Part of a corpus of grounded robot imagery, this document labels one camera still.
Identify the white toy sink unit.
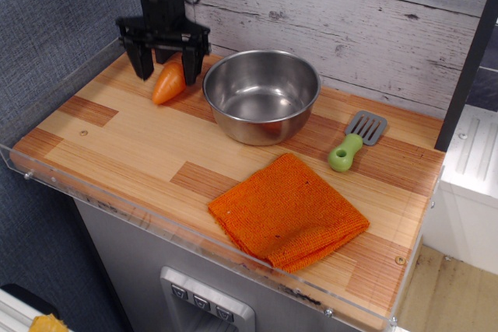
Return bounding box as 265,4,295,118
422,105,497,274

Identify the orange plastic toy carrot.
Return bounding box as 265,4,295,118
152,61,187,105

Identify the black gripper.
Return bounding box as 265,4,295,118
116,0,210,86

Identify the grey spatula green handle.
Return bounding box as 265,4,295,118
328,110,388,172

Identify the silver dispenser button panel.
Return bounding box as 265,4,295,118
160,266,256,332

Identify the silver metal bowl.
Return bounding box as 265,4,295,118
202,50,321,146

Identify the clear acrylic table guard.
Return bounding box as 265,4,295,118
1,42,444,331

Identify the yellow object bottom left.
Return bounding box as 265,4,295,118
28,314,69,332

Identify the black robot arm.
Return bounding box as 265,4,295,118
116,0,210,86

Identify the orange folded cloth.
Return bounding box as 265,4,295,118
209,153,370,273

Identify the grey toy fridge cabinet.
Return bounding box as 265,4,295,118
76,201,353,331

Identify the black right frame post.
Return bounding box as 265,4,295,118
434,0,497,152

